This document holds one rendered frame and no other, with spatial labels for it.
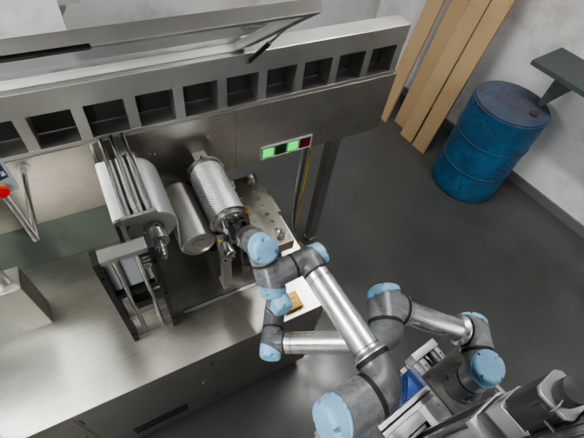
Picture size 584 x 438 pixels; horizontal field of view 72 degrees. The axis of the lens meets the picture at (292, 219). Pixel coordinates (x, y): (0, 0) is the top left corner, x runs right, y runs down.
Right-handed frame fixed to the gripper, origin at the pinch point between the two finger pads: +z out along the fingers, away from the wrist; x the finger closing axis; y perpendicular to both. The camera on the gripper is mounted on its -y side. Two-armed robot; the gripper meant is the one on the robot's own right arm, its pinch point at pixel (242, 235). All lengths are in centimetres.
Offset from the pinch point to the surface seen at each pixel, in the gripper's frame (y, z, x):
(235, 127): 27.1, 30.1, -9.2
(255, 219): -6.1, 9.3, -9.8
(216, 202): 21.5, 2.4, 8.9
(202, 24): 89, -8, 13
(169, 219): 26.2, -1.9, 26.0
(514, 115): -29, 38, -216
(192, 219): 14.4, 4.2, 17.6
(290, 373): -109, -31, -17
